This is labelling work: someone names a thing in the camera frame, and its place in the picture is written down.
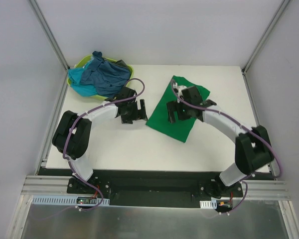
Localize green t shirt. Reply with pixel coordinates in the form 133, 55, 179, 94
146, 76, 214, 142

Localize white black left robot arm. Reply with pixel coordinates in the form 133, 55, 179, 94
52, 87, 148, 194

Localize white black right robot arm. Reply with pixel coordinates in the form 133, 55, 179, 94
166, 82, 275, 197

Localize dark blue t shirt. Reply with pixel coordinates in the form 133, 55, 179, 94
81, 51, 131, 97

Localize grey t shirt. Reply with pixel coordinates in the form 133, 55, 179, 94
114, 60, 129, 69

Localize teal t shirt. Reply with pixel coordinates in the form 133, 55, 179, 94
68, 67, 97, 97

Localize lime green plastic basin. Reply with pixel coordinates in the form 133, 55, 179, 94
67, 51, 134, 99

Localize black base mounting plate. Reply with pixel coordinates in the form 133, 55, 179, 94
37, 167, 276, 207

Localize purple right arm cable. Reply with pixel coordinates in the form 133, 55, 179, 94
171, 79, 284, 220

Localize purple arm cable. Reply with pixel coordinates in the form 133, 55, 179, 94
171, 79, 284, 220
62, 78, 146, 212

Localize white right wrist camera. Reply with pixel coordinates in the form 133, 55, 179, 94
172, 82, 187, 99

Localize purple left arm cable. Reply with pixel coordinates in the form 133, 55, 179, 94
62, 78, 146, 212

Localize right aluminium frame post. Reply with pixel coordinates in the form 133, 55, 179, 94
241, 0, 291, 75

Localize aluminium frame post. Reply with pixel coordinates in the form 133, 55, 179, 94
27, 0, 70, 71
241, 0, 291, 75

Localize right white slotted cable duct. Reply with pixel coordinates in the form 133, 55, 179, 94
199, 200, 217, 210

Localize white slotted cable duct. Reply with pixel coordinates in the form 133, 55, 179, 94
32, 195, 110, 207
199, 200, 217, 210

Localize left aluminium frame post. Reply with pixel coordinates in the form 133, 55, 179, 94
27, 0, 70, 71

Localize left white slotted cable duct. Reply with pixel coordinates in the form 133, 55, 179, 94
32, 195, 110, 207

